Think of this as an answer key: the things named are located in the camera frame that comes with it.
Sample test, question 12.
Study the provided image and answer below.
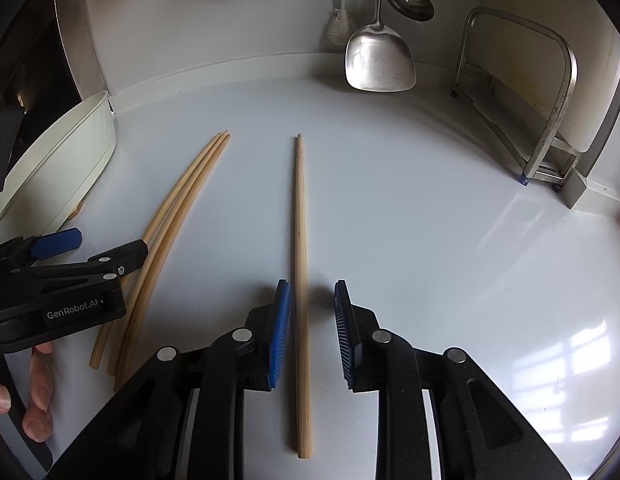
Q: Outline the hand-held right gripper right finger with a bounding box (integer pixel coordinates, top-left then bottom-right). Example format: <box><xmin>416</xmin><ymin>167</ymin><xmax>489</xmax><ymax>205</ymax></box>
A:
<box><xmin>334</xmin><ymin>280</ymin><xmax>570</xmax><ymax>480</ymax></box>

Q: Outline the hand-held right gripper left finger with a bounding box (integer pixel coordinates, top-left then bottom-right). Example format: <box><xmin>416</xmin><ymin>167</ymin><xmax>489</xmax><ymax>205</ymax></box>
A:
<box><xmin>47</xmin><ymin>280</ymin><xmax>291</xmax><ymax>480</ymax></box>

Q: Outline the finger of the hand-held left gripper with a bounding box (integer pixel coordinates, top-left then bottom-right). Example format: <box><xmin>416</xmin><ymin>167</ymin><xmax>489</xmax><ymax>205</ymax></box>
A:
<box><xmin>0</xmin><ymin>228</ymin><xmax>84</xmax><ymax>281</ymax></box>
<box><xmin>27</xmin><ymin>239</ymin><xmax>149</xmax><ymax>305</ymax></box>

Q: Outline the white plastic container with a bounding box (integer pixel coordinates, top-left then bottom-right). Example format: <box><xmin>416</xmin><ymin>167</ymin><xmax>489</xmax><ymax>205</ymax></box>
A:
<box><xmin>0</xmin><ymin>91</ymin><xmax>116</xmax><ymax>241</ymax></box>

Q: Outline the person's left hand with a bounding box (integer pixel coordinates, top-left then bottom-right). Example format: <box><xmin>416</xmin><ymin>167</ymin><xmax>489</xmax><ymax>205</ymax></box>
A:
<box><xmin>0</xmin><ymin>342</ymin><xmax>55</xmax><ymax>444</ymax></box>

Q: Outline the black appliance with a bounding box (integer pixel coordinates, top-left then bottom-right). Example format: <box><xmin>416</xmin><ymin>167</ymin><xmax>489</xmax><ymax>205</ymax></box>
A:
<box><xmin>0</xmin><ymin>20</ymin><xmax>86</xmax><ymax>111</ymax></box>

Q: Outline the stainless steel spatula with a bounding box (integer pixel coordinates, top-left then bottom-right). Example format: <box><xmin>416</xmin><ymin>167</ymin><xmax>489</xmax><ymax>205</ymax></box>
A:
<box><xmin>345</xmin><ymin>0</ymin><xmax>417</xmax><ymax>93</ymax></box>

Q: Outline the white cleaning brush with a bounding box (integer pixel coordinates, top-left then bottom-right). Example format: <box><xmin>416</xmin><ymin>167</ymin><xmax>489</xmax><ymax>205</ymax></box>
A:
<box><xmin>323</xmin><ymin>0</ymin><xmax>352</xmax><ymax>49</ymax></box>

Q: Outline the stainless steel rack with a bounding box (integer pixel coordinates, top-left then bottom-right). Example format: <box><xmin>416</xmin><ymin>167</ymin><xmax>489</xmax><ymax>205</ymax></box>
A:
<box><xmin>450</xmin><ymin>6</ymin><xmax>579</xmax><ymax>192</ymax></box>

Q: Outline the grey metal post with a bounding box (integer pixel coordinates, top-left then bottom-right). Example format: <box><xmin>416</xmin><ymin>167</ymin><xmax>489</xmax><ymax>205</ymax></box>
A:
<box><xmin>560</xmin><ymin>60</ymin><xmax>620</xmax><ymax>210</ymax></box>

